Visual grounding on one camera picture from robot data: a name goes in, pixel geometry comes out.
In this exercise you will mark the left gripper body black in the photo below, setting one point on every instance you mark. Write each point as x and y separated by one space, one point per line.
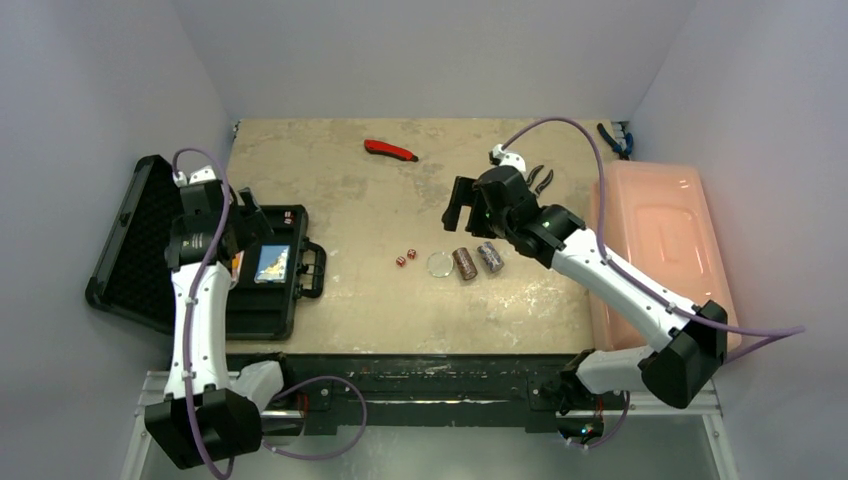
243 234

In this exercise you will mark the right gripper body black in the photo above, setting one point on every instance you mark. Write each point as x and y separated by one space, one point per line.
469 204

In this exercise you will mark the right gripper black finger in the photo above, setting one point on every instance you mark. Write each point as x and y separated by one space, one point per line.
479 224
462 195

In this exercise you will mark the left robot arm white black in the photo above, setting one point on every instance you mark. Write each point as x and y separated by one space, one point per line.
206 415

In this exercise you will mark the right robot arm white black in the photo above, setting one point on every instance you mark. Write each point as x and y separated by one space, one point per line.
685 343

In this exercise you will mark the black poker set case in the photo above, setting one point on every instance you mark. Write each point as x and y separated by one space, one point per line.
161 227

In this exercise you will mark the brown blue poker chip stack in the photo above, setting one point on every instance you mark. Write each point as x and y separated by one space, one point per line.
491 257

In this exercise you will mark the red playing card deck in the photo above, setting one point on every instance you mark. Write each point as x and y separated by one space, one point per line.
236 265

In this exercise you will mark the blue playing card deck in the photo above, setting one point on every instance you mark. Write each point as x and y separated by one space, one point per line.
272 266

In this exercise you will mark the brown black poker chip stack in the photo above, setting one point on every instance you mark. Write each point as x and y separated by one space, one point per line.
465 264

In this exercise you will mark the red utility knife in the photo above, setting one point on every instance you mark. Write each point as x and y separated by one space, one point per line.
377 147

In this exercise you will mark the pink plastic storage bin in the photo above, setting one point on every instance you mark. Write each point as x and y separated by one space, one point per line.
656 217

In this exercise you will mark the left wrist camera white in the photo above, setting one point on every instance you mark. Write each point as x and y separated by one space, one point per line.
203 175

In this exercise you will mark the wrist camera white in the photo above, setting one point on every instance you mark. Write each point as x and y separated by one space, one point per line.
499 156
203 175

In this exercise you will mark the black handled pliers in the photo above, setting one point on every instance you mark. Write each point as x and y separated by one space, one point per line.
539 178

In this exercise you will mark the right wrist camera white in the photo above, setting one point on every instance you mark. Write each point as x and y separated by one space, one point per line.
499 156

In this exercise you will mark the blue handled pliers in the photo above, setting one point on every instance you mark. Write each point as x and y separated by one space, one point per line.
621 145

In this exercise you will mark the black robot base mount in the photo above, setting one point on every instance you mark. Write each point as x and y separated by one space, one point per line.
406 390

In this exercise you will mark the aluminium frame rail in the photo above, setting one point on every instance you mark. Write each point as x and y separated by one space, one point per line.
705 405

